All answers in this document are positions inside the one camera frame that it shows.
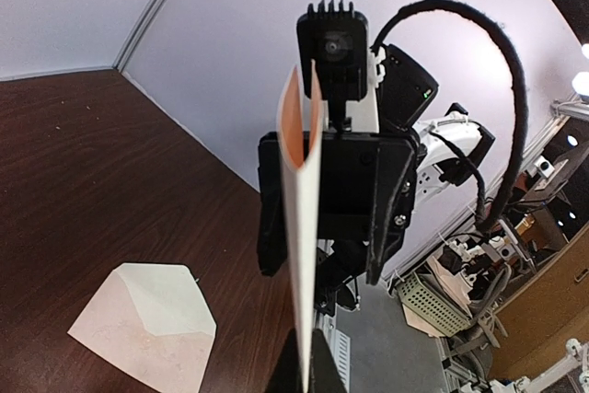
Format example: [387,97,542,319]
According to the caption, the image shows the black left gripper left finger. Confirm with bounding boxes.
[264,329,303,393]

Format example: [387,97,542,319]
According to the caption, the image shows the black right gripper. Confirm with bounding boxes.
[257,130,417,285]

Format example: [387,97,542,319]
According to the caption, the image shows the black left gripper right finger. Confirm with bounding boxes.
[308,329,345,393]

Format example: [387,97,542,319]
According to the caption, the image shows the cream spare paper sheet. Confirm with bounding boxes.
[277,67,324,392]

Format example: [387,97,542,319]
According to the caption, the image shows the cream envelope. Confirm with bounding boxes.
[68,262,216,392]

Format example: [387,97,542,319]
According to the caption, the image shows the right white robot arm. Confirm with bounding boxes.
[257,31,494,328]

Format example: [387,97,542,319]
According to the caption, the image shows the perforated metal basket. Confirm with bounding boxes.
[395,272,471,337]

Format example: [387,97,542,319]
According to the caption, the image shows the wooden cabinet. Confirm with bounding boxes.
[489,225,588,380]

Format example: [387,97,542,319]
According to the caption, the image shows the right black camera cable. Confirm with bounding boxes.
[372,0,528,233]

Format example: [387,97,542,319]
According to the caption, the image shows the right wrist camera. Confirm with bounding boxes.
[296,0,368,133]

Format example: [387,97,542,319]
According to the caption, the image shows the left aluminium frame post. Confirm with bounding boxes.
[112,0,167,73]

